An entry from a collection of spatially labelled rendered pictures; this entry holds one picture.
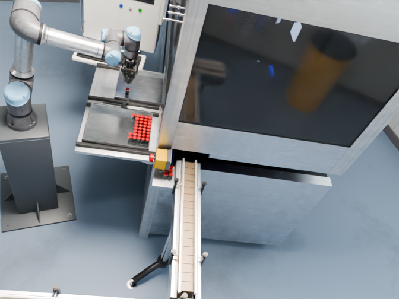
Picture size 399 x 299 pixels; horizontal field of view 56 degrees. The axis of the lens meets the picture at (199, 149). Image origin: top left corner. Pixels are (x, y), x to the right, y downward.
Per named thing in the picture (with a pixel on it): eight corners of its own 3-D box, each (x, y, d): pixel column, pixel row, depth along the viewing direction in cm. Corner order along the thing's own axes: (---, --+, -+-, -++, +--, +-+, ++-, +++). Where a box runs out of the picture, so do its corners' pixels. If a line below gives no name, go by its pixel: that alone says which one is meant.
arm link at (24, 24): (7, 21, 153) (124, 53, 174) (10, 6, 159) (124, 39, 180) (4, 44, 161) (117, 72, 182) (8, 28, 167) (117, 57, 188)
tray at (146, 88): (174, 80, 238) (175, 76, 235) (173, 110, 221) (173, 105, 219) (119, 71, 232) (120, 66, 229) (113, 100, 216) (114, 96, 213)
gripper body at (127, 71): (120, 77, 202) (122, 59, 193) (123, 67, 208) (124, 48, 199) (135, 79, 204) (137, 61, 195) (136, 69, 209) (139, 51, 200)
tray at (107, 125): (152, 117, 214) (153, 113, 212) (148, 152, 198) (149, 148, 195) (91, 107, 209) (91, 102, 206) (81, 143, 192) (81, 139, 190)
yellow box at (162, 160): (168, 158, 189) (171, 149, 183) (168, 170, 184) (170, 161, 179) (154, 156, 187) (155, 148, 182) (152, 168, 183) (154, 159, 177)
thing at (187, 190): (170, 169, 199) (176, 151, 187) (199, 173, 202) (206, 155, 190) (163, 304, 156) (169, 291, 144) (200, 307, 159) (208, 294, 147)
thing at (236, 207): (250, 70, 408) (281, -6, 342) (274, 251, 278) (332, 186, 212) (157, 53, 391) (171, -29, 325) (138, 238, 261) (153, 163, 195)
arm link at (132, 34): (124, 24, 187) (141, 25, 189) (122, 42, 195) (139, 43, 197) (124, 33, 182) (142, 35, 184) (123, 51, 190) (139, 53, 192)
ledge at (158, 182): (180, 169, 198) (180, 167, 197) (179, 190, 190) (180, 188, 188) (153, 166, 196) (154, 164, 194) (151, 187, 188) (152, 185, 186)
